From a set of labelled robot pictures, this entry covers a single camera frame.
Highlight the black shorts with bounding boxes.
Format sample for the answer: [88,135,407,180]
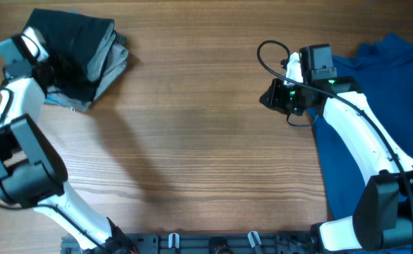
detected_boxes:
[25,8,115,95]

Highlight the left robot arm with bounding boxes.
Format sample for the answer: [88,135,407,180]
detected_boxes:
[0,32,138,253]

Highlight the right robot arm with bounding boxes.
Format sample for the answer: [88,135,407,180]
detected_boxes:
[260,44,413,253]

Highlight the folded grey shorts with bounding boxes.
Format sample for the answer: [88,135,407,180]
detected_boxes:
[49,31,128,112]

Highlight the blue shirt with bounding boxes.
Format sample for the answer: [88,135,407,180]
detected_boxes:
[306,33,413,254]

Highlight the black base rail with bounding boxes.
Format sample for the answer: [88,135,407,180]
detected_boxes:
[61,231,317,254]

